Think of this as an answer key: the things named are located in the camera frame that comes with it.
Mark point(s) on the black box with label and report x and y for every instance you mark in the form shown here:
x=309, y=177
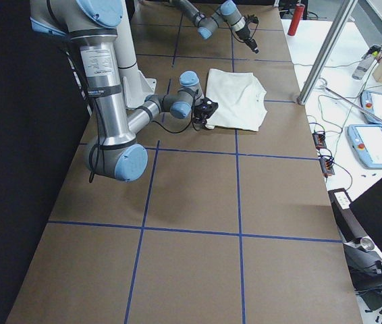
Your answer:
x=347, y=223

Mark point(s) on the metal reacher grabber stick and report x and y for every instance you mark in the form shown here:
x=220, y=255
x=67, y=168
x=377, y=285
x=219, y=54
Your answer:
x=365, y=111

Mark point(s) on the aluminium frame post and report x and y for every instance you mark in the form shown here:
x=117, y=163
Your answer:
x=344, y=12

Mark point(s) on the silver metal cup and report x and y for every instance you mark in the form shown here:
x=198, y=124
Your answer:
x=366, y=244

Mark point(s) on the cream long-sleeve cat shirt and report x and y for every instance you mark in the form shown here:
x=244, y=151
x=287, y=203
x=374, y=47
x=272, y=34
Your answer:
x=240, y=98

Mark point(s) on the near blue teach pendant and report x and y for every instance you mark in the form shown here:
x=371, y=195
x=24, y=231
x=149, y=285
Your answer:
x=366, y=142

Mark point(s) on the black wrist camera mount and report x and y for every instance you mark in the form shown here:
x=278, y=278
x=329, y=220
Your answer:
x=207, y=103
x=252, y=19

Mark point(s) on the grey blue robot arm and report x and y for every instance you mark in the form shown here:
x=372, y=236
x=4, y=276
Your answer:
x=122, y=99
x=227, y=13

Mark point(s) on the orange black adapter far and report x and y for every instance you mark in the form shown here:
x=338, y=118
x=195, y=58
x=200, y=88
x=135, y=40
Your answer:
x=319, y=140

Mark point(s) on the orange black adapter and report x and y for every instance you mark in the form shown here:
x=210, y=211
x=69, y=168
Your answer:
x=326, y=164
x=319, y=140

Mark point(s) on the orange black adapter near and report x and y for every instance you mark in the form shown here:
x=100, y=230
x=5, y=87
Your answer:
x=326, y=164

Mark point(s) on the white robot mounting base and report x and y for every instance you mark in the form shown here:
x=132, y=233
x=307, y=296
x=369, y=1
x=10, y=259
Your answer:
x=137, y=88

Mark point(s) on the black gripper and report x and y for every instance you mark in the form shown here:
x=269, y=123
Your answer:
x=200, y=117
x=245, y=34

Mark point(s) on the red cylinder bottle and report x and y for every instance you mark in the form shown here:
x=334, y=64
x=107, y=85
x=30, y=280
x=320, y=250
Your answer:
x=297, y=16

